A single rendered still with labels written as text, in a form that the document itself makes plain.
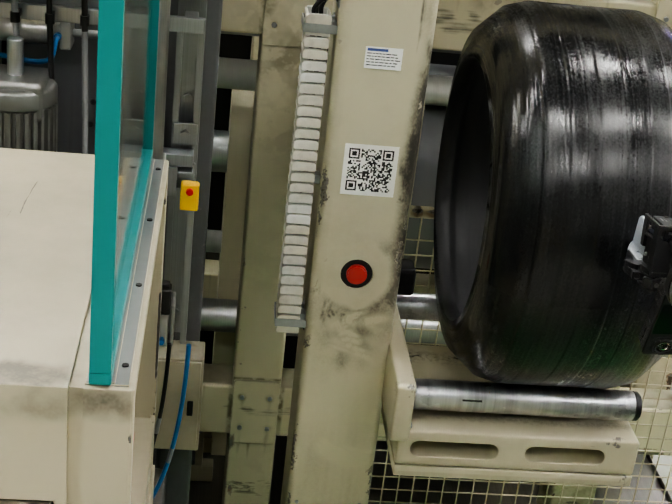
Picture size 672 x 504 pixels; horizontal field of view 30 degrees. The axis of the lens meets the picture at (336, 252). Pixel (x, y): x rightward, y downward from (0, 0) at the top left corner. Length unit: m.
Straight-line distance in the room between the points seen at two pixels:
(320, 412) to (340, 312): 0.17
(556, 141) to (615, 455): 0.53
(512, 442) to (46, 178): 0.78
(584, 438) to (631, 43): 0.57
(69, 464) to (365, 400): 0.84
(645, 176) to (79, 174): 0.70
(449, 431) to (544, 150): 0.46
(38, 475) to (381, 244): 0.79
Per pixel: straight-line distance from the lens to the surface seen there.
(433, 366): 2.11
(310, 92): 1.70
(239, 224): 2.59
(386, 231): 1.77
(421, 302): 2.07
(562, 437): 1.88
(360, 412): 1.91
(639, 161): 1.64
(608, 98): 1.66
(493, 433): 1.85
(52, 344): 1.15
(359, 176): 1.74
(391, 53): 1.68
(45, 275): 1.27
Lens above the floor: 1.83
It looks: 25 degrees down
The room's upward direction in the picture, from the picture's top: 7 degrees clockwise
